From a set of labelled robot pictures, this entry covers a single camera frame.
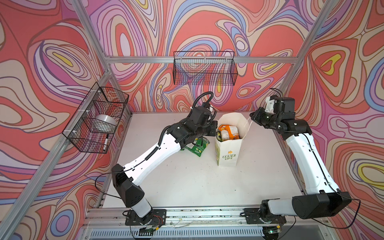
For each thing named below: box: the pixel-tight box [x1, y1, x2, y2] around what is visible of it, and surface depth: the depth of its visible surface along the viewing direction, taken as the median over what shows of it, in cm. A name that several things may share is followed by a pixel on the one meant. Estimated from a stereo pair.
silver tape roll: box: [95, 114, 116, 126], surface depth 75 cm
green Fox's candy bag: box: [180, 136, 210, 157], surface depth 98 cm
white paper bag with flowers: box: [215, 112, 250, 167], surface depth 86 cm
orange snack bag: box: [218, 124, 240, 141], surface depth 88 cm
